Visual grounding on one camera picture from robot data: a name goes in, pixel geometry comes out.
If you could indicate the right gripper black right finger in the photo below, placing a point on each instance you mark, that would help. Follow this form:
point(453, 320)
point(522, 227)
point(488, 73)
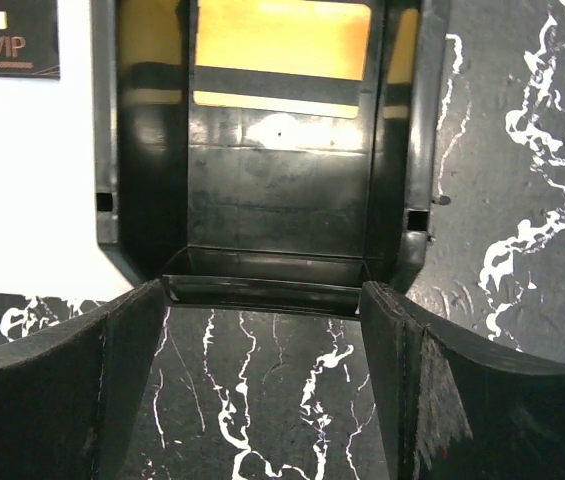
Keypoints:
point(452, 404)

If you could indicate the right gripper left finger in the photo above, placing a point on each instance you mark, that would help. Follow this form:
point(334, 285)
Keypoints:
point(70, 394)

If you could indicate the white plastic bin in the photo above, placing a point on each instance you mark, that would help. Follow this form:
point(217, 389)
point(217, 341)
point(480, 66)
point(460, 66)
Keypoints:
point(48, 243)

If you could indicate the black bin with gold card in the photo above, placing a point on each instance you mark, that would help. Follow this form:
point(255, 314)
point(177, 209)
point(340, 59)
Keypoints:
point(263, 209)

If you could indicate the black card in white bin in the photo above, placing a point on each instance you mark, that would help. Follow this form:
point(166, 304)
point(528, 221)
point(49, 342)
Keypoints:
point(29, 46)

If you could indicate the gold card in black bin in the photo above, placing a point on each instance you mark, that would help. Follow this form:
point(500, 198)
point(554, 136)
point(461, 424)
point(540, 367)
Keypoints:
point(305, 57)

